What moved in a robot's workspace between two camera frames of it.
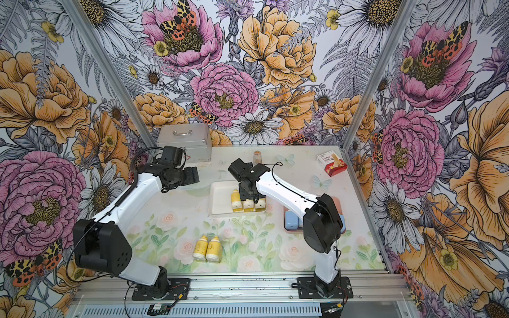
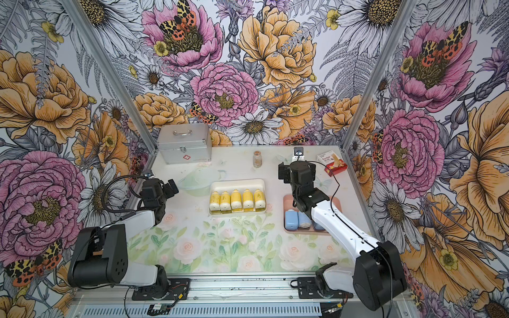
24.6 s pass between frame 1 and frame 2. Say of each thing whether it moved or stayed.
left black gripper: moved
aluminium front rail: stayed
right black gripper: moved
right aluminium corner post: stayed
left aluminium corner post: stayed
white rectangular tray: stayed
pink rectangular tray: stayed
